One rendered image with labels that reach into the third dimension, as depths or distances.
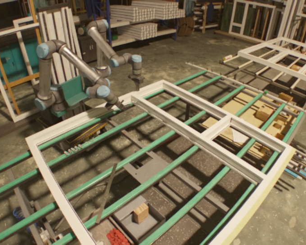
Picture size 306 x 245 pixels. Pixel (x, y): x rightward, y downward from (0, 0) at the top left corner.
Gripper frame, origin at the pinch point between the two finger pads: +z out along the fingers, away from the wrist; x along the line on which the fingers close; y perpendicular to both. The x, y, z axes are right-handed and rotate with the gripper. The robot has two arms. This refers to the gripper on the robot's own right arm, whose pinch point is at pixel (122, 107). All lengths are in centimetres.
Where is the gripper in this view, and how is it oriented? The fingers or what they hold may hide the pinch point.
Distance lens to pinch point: 186.9
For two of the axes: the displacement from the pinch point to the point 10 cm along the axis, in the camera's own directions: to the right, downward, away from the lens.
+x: -6.5, -5.9, 4.8
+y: 6.7, -7.4, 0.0
